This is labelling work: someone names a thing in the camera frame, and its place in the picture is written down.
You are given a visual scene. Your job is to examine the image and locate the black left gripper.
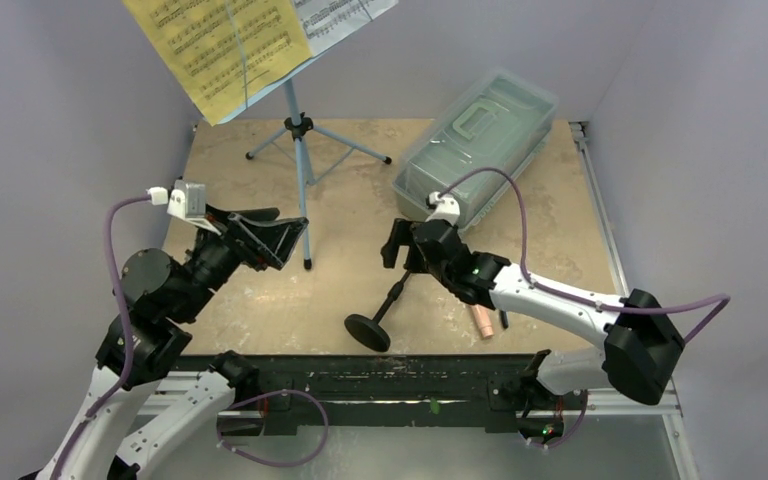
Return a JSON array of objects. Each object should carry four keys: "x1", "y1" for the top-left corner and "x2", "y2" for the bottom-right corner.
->
[{"x1": 174, "y1": 200, "x2": 307, "y2": 320}]

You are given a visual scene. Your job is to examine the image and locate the black microphone desk stand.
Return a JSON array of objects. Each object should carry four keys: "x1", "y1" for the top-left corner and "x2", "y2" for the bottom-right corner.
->
[{"x1": 344, "y1": 271, "x2": 412, "y2": 353}]

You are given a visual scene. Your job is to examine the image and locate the light blue music stand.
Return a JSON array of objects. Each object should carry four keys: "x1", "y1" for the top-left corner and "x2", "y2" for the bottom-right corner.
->
[{"x1": 211, "y1": 0, "x2": 400, "y2": 272}]

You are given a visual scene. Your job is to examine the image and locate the yellow sheet music page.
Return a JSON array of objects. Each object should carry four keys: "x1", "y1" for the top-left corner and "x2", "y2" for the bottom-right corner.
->
[{"x1": 123, "y1": 0, "x2": 312, "y2": 125}]

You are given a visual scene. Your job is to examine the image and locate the white sheet music page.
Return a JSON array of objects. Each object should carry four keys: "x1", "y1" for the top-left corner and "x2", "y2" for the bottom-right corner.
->
[{"x1": 292, "y1": 0, "x2": 399, "y2": 56}]

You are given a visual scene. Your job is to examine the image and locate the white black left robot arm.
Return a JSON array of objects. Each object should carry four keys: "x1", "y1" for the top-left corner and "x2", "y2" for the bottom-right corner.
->
[{"x1": 33, "y1": 201, "x2": 309, "y2": 479}]

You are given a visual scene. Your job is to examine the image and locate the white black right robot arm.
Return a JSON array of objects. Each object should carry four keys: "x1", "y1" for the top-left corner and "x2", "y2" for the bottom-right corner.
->
[{"x1": 380, "y1": 218, "x2": 686, "y2": 407}]

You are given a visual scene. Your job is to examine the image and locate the clear plastic storage box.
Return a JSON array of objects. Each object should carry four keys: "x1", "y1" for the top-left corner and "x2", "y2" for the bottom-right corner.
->
[{"x1": 392, "y1": 68, "x2": 559, "y2": 221}]

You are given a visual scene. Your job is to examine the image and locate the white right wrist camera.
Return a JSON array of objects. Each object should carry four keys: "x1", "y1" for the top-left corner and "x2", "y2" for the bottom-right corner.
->
[{"x1": 425, "y1": 191, "x2": 461, "y2": 226}]

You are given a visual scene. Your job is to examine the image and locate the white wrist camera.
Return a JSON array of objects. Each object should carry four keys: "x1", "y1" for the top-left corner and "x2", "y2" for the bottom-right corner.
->
[
  {"x1": 145, "y1": 179, "x2": 220, "y2": 234},
  {"x1": 425, "y1": 191, "x2": 461, "y2": 226}
]

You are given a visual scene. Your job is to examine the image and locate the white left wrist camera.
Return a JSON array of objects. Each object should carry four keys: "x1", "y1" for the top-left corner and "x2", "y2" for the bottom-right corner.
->
[{"x1": 145, "y1": 179, "x2": 220, "y2": 234}]

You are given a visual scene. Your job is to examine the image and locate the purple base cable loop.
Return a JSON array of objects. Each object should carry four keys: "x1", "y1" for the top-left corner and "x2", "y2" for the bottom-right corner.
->
[{"x1": 214, "y1": 389, "x2": 330, "y2": 469}]

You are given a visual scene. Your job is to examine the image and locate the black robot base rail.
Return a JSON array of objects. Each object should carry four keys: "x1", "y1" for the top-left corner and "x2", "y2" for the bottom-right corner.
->
[{"x1": 158, "y1": 354, "x2": 597, "y2": 439}]

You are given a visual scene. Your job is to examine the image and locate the aluminium frame rail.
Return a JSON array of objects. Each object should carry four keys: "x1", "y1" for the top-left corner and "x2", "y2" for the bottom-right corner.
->
[{"x1": 569, "y1": 121, "x2": 683, "y2": 417}]

